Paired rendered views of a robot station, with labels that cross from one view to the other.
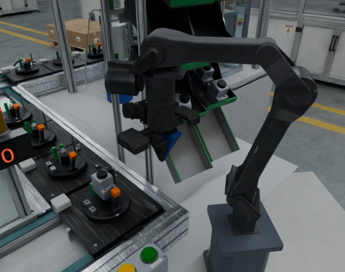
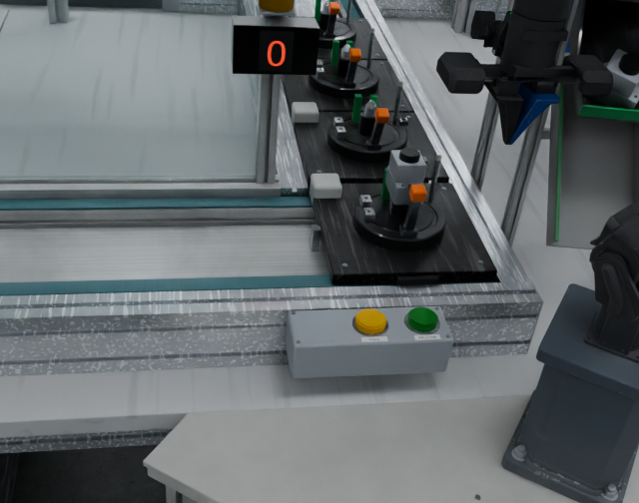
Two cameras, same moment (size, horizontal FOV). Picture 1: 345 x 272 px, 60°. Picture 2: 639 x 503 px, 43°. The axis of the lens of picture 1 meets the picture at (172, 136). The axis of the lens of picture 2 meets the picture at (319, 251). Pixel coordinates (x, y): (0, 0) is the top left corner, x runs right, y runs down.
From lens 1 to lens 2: 0.40 m
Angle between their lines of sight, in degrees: 27
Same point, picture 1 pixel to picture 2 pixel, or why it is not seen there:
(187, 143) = (616, 181)
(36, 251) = (256, 241)
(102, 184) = (402, 172)
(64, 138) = (390, 97)
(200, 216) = not seen: hidden behind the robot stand
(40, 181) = (311, 145)
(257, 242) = (620, 371)
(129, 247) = (397, 298)
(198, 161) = not seen: hidden behind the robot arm
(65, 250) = (298, 260)
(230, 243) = (566, 346)
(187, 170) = (586, 233)
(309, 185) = not seen: outside the picture
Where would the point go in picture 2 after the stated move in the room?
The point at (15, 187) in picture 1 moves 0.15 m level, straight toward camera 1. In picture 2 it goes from (268, 122) to (262, 172)
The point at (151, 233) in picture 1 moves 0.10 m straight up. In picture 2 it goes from (447, 297) to (460, 238)
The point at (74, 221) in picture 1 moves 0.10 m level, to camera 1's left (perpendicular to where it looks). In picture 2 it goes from (330, 221) to (279, 197)
